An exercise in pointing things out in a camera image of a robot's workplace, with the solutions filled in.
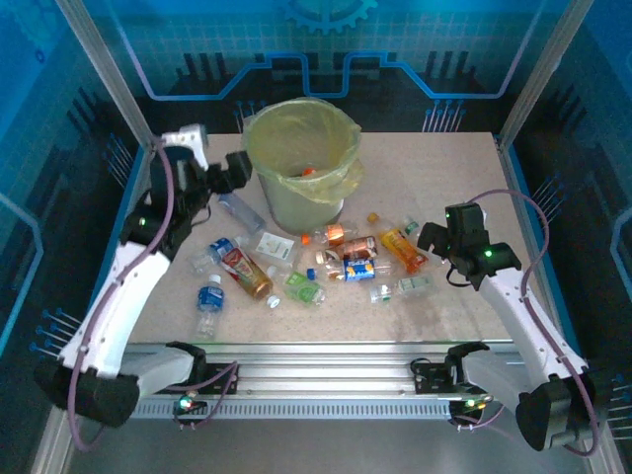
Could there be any orange juice bottle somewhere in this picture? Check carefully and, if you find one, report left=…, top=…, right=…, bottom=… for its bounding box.
left=367, top=211, right=430, bottom=276

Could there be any clear bottle pale blue label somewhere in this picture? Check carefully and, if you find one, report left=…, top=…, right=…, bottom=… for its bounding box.
left=216, top=192, right=268, bottom=234

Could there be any clear bottle green print label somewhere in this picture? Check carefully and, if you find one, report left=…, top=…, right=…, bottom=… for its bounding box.
left=369, top=275, right=439, bottom=305

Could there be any clear bottle blue cap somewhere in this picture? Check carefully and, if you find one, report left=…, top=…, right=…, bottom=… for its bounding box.
left=189, top=236, right=239, bottom=276

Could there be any bottle with copper label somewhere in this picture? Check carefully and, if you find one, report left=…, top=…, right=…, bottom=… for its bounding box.
left=315, top=235, right=380, bottom=266

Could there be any clear bottle white green label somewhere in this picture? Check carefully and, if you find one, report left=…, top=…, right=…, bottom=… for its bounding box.
left=235, top=230, right=303, bottom=267

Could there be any blue label cola bottle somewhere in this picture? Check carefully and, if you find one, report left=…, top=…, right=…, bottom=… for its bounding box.
left=305, top=256, right=399, bottom=284

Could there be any orange cap bottle orange label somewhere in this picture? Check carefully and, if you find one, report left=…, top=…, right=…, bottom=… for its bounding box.
left=300, top=222, right=360, bottom=248

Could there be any brown tea bottle red label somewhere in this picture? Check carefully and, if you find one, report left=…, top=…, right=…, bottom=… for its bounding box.
left=220, top=246, right=282, bottom=311

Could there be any water bottle blue label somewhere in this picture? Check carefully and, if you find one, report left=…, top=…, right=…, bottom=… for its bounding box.
left=195, top=274, right=227, bottom=342

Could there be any green plastic bottle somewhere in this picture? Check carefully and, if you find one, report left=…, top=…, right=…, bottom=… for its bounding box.
left=266, top=265, right=328, bottom=307

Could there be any yellow plastic bin bag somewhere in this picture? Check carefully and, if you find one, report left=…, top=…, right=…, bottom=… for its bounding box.
left=244, top=97, right=366, bottom=206

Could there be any grey metal bin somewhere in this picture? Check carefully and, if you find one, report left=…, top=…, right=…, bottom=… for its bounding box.
left=256, top=167, right=347, bottom=236

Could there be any small lit circuit board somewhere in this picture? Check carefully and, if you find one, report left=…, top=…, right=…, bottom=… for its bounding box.
left=172, top=394, right=208, bottom=421
left=448, top=396, right=495, bottom=419

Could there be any slotted metal strip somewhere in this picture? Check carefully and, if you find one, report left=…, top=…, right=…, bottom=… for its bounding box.
left=132, top=398, right=458, bottom=422

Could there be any aluminium table side rail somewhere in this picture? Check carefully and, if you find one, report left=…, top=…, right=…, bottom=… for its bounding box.
left=495, top=131, right=585, bottom=360
left=73, top=137, right=159, bottom=359

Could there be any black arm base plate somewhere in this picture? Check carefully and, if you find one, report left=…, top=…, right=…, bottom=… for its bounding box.
left=411, top=358, right=465, bottom=396
left=197, top=361, right=241, bottom=396

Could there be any aluminium frame post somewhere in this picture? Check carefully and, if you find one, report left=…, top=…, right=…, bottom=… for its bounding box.
left=496, top=0, right=596, bottom=144
left=53, top=0, right=159, bottom=149

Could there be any aluminium extrusion rail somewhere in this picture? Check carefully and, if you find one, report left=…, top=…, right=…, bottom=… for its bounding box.
left=122, top=340, right=544, bottom=401

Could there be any steel base plate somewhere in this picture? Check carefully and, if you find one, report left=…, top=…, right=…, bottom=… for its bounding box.
left=63, top=419, right=593, bottom=474

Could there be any aluminium lower frame beam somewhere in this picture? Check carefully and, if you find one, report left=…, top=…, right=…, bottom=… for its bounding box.
left=27, top=419, right=75, bottom=474
left=582, top=434, right=626, bottom=474

